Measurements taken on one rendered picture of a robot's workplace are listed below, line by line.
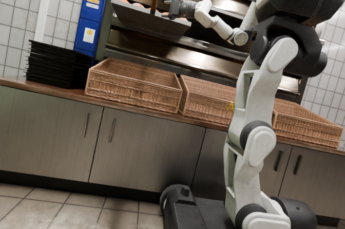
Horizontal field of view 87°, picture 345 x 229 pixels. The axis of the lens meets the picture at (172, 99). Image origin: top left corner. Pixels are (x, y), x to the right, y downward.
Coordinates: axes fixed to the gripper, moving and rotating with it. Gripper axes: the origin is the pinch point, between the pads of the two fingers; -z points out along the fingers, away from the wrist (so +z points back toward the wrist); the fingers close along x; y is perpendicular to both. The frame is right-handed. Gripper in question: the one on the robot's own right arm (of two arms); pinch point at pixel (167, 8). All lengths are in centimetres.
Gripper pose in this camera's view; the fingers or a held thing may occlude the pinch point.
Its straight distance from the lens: 124.5
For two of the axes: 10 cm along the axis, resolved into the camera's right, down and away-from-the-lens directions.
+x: 2.3, -9.7, -0.8
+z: 8.8, 2.4, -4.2
